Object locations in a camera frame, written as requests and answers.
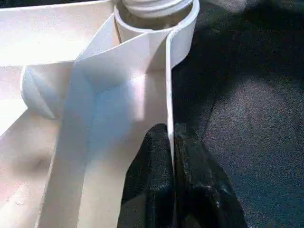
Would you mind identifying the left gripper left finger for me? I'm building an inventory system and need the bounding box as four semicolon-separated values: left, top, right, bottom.
117;123;174;228

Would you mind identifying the white plastic table top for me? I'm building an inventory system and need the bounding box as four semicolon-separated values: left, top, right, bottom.
0;0;200;228

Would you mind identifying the white plastic table leg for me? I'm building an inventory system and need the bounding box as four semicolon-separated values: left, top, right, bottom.
120;0;194;19

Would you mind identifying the black work mat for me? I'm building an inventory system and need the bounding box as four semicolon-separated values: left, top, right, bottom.
169;0;304;228

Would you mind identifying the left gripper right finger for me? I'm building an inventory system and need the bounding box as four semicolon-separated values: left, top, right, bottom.
173;123;248;228

